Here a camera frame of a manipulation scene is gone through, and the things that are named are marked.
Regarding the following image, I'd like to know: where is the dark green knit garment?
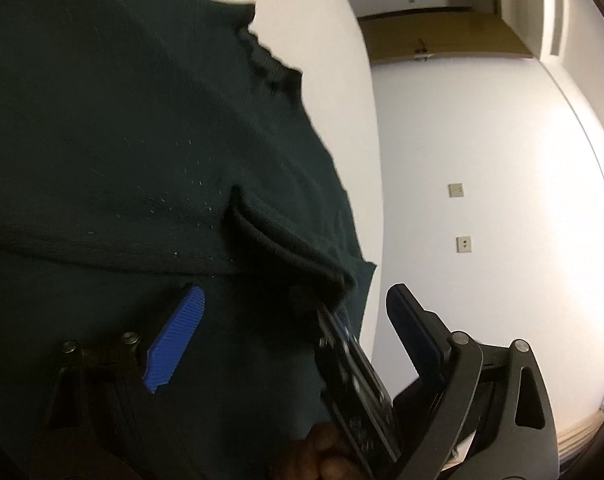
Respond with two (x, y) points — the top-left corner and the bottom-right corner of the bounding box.
(0, 0), (374, 479)

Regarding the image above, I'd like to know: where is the person's right hand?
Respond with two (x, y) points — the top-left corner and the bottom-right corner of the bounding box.
(275, 422), (366, 480)

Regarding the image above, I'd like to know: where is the white bed mattress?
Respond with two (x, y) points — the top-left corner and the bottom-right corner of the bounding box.
(151, 0), (386, 396)

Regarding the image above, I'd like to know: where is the brown wooden door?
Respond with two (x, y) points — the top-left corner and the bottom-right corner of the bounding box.
(358, 11), (533, 65)

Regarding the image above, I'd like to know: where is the lower wall socket plate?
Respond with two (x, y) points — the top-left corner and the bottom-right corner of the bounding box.
(456, 235), (472, 254)

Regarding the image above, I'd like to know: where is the upper wall switch plate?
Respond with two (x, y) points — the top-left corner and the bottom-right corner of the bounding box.
(448, 183), (465, 198)

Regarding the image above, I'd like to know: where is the door handle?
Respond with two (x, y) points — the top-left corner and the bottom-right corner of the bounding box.
(414, 38), (433, 62)

